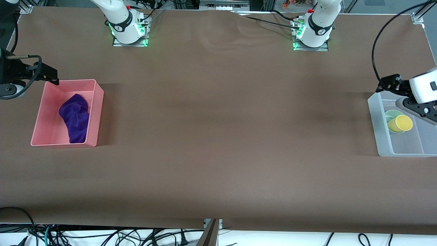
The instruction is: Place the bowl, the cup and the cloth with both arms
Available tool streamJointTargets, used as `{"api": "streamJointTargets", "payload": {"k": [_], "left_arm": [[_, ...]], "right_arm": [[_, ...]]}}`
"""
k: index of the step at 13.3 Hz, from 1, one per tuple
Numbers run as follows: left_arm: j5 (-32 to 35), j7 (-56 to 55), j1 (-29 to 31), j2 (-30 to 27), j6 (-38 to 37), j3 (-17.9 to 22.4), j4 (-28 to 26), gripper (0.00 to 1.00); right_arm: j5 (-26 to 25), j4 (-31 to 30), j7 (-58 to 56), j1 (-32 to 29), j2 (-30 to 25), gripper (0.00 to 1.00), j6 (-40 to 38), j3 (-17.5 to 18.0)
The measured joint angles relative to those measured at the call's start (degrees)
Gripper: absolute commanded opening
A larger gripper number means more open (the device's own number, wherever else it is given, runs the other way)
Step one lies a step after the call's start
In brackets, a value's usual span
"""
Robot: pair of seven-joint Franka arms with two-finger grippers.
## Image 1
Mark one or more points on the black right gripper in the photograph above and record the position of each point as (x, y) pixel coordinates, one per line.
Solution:
(13, 70)

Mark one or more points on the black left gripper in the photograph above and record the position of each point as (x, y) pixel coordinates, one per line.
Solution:
(398, 86)

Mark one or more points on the green bowl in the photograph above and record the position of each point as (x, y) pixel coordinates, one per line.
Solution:
(390, 115)

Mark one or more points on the yellow cup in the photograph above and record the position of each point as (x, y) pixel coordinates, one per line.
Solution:
(404, 123)

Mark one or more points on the purple cloth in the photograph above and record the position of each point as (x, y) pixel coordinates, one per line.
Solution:
(76, 118)

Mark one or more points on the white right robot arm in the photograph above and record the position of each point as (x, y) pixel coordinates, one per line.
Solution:
(123, 27)

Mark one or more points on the pink plastic bin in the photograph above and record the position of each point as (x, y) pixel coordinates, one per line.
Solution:
(51, 102)

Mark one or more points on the clear plastic bin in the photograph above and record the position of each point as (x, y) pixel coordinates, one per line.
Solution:
(406, 147)

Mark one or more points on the grey background device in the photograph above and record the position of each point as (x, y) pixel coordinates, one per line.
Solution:
(223, 4)

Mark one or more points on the brown table cover sheet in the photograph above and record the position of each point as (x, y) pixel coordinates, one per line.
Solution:
(218, 153)

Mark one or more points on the brown wooden board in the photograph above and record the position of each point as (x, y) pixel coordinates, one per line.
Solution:
(209, 235)

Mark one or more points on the aluminium frame corner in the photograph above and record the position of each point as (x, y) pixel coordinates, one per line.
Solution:
(417, 17)
(26, 9)

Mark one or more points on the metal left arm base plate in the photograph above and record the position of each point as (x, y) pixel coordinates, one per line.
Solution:
(322, 48)

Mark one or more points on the white metal bracket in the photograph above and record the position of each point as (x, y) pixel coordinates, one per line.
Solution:
(220, 223)

